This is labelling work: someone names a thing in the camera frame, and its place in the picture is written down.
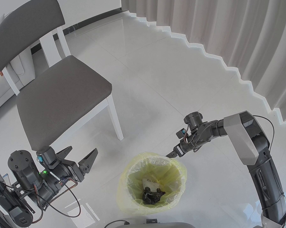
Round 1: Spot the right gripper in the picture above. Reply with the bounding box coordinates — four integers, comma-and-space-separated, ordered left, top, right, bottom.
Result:
173, 143, 193, 158

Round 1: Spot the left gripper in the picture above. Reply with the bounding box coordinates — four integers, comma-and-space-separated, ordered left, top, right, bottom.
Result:
53, 146, 98, 182

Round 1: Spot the yellow plastic bag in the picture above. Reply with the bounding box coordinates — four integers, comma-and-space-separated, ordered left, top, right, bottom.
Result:
119, 152, 188, 215

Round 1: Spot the clear printed wrapper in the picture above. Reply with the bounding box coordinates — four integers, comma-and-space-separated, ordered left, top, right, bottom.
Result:
142, 178, 165, 191

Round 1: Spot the black plastic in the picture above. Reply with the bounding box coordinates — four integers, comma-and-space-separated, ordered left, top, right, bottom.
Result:
142, 187, 167, 205

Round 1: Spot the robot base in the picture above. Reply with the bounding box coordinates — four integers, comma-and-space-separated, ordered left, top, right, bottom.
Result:
114, 219, 193, 228

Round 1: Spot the white trash bin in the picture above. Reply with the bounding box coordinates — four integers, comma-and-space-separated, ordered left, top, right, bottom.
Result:
126, 155, 186, 209

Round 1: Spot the grey and white chair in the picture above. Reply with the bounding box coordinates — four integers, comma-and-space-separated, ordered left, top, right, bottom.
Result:
0, 0, 124, 152

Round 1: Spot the white curtain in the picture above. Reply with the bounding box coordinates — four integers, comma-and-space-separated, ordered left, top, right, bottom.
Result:
120, 0, 286, 137

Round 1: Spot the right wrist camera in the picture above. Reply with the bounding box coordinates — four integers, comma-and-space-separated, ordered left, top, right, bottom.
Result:
176, 127, 188, 141

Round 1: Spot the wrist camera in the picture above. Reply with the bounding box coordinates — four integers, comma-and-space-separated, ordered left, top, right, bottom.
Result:
36, 146, 59, 170
176, 127, 188, 141

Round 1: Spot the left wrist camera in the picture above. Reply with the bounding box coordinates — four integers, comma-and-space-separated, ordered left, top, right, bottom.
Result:
36, 146, 59, 170

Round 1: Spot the black cable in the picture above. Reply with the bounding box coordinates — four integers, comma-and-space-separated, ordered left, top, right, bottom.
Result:
105, 220, 130, 228
252, 114, 276, 151
32, 180, 82, 223

